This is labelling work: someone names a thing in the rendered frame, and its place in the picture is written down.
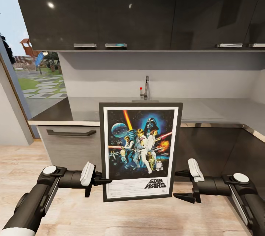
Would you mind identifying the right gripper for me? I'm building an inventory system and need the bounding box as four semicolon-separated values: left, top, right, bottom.
173;169;218;203

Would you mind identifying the poster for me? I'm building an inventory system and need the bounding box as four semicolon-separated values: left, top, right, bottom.
99;102;183;203

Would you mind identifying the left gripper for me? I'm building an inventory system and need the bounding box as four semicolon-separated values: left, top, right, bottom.
70;165;112;197

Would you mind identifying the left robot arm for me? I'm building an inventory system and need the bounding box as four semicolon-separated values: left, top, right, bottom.
0;162;112;236

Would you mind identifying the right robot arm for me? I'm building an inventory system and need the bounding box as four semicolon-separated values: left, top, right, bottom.
173;158;265;236

